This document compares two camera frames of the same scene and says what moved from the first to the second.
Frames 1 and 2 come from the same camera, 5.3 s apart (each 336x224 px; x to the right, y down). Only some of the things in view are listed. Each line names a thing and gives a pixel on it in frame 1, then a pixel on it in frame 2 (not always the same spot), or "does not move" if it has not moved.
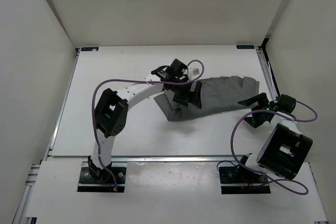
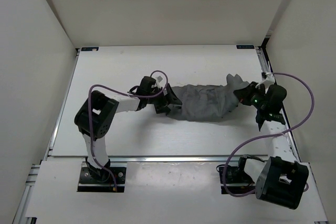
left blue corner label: (91, 49) does not move
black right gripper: (261, 99) to (243, 94)
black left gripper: (193, 96) to (169, 98)
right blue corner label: (245, 46) does not move
